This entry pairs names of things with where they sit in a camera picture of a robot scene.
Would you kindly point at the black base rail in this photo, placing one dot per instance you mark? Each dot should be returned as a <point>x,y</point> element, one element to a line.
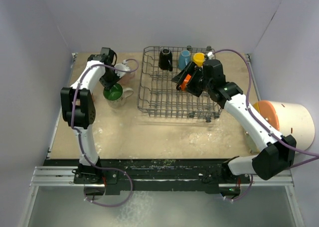
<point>186,175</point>

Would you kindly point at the yellow mug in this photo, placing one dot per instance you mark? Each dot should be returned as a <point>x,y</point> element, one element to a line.
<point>198,59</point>

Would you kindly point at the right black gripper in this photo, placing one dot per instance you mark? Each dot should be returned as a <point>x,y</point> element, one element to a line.
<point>192,89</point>

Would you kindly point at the white cylinder with orange lid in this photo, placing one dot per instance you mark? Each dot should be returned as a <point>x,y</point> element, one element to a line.
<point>288,119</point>

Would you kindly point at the grey wire dish rack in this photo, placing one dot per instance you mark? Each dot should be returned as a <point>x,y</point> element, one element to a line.
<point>158,96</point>

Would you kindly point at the orange mug black handle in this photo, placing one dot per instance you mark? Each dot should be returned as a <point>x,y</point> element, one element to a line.
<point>191,81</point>

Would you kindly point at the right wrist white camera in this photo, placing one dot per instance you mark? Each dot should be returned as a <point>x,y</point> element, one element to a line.
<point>209,56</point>

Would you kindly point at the blue mug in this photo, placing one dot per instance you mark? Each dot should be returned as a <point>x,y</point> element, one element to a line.
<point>183,59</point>

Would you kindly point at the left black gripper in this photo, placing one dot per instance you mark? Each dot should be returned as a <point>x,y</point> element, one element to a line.
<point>108,85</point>

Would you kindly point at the cream white mug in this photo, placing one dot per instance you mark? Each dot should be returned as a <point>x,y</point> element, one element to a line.
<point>116,96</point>

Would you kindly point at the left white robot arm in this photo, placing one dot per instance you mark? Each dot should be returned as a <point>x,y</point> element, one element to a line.
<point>79,112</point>

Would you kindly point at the pink faceted mug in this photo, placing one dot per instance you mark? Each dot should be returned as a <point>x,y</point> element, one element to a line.
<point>126,79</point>

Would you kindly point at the aluminium frame rail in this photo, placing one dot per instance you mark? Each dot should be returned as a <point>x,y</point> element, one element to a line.
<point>63,176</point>

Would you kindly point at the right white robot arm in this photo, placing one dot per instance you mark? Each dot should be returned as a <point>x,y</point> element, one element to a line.
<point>276,151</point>

